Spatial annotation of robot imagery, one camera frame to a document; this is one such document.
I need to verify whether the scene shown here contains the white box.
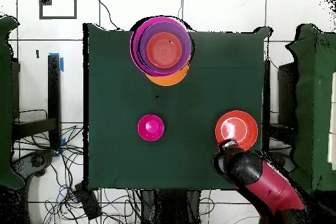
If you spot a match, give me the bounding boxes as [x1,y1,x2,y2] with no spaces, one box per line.
[327,71,336,171]

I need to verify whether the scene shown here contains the black bench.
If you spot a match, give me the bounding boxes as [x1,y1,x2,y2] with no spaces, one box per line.
[11,54,62,151]

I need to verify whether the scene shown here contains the green cloth side table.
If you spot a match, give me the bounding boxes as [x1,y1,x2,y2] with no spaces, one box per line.
[285,23,336,196]
[0,14,26,190]

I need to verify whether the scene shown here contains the pink bowl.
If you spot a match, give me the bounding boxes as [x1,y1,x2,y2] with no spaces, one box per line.
[129,16,192,78]

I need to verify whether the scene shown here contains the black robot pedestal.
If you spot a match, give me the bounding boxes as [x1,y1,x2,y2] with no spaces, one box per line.
[140,189,201,224]

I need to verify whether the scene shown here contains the small red-orange bowl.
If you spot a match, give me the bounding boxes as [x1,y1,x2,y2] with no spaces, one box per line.
[146,32,183,69]

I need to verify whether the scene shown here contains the dark green tablecloth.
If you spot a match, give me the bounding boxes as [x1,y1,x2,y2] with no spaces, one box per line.
[82,22,272,192]

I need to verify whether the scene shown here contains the tangle of cables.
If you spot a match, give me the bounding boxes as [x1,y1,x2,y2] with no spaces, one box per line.
[11,109,140,224]

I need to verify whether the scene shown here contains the large red-orange bowl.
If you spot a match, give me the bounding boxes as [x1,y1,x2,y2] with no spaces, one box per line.
[215,110,259,151]

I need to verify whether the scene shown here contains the black power brick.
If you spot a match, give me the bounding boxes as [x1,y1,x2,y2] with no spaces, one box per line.
[73,182,102,221]

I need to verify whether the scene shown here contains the small crimson bowl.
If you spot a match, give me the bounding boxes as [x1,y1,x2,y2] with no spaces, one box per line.
[136,114,165,142]

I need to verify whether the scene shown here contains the blue tape strip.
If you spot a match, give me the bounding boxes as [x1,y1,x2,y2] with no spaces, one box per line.
[48,52,65,72]

